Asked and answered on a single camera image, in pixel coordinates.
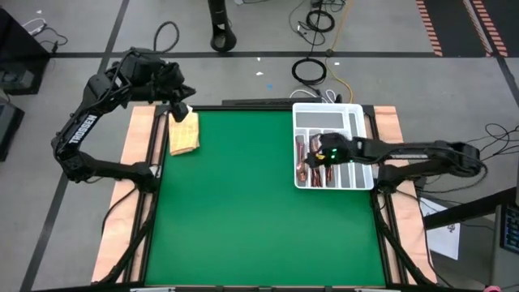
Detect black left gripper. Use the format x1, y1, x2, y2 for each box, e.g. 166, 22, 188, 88
156, 76, 197, 122

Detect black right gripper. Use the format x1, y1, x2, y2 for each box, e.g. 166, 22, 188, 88
304, 140, 355, 169

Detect yellow checked folded cloth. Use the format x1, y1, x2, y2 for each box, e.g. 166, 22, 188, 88
167, 112, 201, 157

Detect white cutlery tray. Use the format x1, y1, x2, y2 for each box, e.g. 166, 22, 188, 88
291, 101, 375, 191

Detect black flat bar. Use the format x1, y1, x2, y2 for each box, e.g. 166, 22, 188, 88
221, 97, 324, 107

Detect white paper sheet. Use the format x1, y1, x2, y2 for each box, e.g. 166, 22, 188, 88
419, 198, 461, 261

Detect black diagonal beam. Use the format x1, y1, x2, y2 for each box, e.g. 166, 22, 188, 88
422, 186, 519, 231

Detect black equipment cart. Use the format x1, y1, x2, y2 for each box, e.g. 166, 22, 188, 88
0, 7, 52, 97

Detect black equipment box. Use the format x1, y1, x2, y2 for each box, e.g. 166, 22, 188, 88
0, 99, 26, 162

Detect grey control box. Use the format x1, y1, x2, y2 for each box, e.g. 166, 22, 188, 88
491, 202, 519, 290

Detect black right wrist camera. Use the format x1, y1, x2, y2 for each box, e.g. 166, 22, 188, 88
320, 132, 346, 149

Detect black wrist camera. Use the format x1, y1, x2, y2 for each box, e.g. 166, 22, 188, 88
320, 132, 346, 149
158, 61, 186, 82

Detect black table frame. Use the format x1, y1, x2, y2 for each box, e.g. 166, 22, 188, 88
133, 91, 406, 292

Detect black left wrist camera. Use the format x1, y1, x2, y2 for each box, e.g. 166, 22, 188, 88
158, 61, 186, 82

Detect white floor cable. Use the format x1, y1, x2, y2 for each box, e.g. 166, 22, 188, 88
289, 88, 338, 103

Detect black stand post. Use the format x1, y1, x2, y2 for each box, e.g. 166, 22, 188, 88
206, 0, 238, 54

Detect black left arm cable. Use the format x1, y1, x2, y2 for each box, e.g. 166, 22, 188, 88
152, 20, 181, 54

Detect coiled black cable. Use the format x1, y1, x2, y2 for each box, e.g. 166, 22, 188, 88
290, 57, 328, 87
303, 8, 337, 34

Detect black cable conduit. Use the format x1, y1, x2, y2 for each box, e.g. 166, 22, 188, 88
371, 190, 437, 287
97, 188, 157, 285

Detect black hanging cable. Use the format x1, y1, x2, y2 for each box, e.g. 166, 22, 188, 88
307, 0, 325, 60

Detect yellow cable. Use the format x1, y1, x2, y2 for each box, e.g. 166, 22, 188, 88
323, 0, 355, 103

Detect black floor cables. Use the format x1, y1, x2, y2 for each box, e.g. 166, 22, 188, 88
406, 122, 519, 187

